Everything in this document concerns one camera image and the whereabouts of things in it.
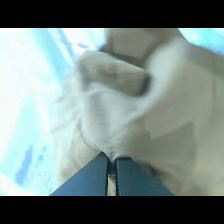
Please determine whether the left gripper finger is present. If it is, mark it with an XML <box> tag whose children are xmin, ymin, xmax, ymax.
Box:
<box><xmin>49</xmin><ymin>151</ymin><xmax>110</xmax><ymax>197</ymax></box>

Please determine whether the brown garment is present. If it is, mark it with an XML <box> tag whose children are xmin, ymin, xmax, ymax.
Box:
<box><xmin>52</xmin><ymin>28</ymin><xmax>224</xmax><ymax>197</ymax></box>

